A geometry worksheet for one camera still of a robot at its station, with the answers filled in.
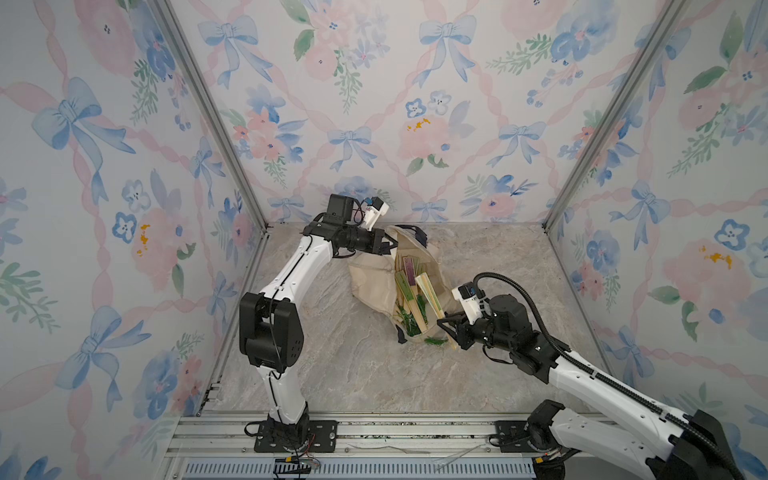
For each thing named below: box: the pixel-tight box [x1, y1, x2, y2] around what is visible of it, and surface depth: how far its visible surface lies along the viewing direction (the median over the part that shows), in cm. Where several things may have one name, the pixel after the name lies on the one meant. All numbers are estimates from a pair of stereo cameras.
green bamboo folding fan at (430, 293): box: [415, 272, 458, 350], surface depth 77 cm
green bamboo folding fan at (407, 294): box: [394, 270, 428, 334], surface depth 94 cm
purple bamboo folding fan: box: [402, 254, 416, 286], surface depth 102 cm
